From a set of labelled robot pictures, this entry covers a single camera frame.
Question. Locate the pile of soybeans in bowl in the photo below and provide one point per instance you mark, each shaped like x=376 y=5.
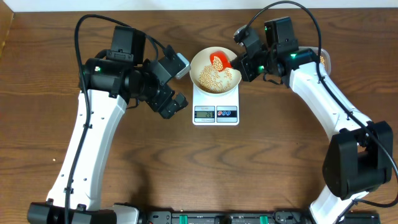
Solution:
x=215 y=78

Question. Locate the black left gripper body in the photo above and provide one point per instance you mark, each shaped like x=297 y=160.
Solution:
x=155 y=95

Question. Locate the cream round bowl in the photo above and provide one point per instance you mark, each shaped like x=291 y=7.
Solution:
x=203 y=59

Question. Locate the red plastic measuring scoop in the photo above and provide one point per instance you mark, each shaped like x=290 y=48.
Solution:
x=221 y=59

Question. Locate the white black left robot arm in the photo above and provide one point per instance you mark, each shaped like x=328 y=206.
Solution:
x=110 y=80

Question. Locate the white digital kitchen scale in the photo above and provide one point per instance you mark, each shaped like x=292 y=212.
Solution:
x=215 y=109

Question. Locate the clear container of soybeans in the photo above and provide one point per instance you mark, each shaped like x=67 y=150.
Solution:
x=325 y=57

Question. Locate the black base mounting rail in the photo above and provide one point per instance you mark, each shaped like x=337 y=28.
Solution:
x=164 y=217

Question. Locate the wooden side panel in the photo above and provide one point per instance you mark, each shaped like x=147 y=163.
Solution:
x=6 y=18

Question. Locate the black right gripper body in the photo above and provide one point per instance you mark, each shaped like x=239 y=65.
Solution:
x=257 y=65

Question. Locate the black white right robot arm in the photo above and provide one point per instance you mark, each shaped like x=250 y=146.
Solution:
x=359 y=157

